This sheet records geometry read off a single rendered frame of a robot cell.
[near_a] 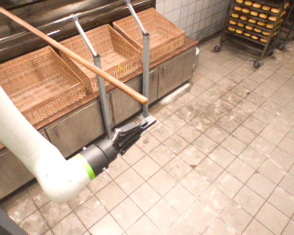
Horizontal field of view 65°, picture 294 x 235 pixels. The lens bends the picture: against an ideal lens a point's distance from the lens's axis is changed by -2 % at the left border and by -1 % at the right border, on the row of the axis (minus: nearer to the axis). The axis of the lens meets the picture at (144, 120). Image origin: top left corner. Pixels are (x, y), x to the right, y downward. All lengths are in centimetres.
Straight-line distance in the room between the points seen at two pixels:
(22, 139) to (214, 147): 193
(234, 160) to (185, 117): 68
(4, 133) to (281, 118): 268
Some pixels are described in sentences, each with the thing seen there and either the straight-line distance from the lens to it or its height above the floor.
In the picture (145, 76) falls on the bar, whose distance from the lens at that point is 215.
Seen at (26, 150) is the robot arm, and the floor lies 129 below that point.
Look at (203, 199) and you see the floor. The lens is 205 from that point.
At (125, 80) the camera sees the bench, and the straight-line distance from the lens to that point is 208.
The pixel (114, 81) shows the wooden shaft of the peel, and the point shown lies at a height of 120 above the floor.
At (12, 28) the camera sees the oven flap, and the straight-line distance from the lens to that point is 208.
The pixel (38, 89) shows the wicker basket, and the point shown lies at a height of 59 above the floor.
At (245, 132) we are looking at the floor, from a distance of 261.
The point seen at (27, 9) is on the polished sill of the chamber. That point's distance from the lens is 206.
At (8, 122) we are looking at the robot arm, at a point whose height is 140.
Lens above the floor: 182
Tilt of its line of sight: 47 degrees down
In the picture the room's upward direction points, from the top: straight up
